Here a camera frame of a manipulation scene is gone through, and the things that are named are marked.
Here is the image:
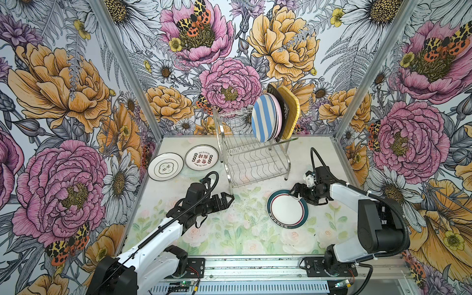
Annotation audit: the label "white plate green red band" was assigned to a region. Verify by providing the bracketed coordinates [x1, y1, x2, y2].
[266, 190, 309, 229]

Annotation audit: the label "white plate orange sunburst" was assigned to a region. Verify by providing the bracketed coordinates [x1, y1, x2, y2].
[270, 95, 280, 140]

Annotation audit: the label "blue white striped plate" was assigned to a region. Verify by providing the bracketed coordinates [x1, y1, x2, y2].
[251, 93, 275, 143]

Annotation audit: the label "pink round plate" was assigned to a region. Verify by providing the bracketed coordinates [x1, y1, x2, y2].
[275, 95, 285, 142]

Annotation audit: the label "yellow woven square plate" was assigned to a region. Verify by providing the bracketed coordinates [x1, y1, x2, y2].
[277, 86, 300, 140]

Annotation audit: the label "black floral square plate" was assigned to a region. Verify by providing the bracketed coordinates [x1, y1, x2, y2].
[267, 84, 289, 142]

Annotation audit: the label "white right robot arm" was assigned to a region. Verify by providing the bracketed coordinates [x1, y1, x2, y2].
[289, 167, 410, 268]

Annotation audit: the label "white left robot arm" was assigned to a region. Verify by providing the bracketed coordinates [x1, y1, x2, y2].
[87, 183, 235, 295]

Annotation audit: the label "chrome two-tier dish rack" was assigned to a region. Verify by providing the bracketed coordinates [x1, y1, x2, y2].
[212, 106, 297, 194]

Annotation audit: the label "white plate red characters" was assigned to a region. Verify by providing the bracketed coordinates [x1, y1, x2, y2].
[184, 145, 219, 171]

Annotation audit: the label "white plate green rim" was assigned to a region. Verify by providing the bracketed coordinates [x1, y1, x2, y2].
[147, 152, 184, 181]

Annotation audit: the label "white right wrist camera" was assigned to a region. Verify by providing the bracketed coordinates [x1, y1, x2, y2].
[303, 171, 316, 188]

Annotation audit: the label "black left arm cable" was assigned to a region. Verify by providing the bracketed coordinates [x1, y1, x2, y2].
[95, 171, 220, 292]

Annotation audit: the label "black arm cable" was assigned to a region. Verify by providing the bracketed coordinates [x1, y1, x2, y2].
[95, 171, 220, 292]
[310, 147, 411, 258]

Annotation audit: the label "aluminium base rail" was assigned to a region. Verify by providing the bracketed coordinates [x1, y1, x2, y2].
[91, 254, 369, 295]

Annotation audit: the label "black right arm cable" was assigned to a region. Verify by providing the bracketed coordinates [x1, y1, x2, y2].
[310, 147, 411, 258]

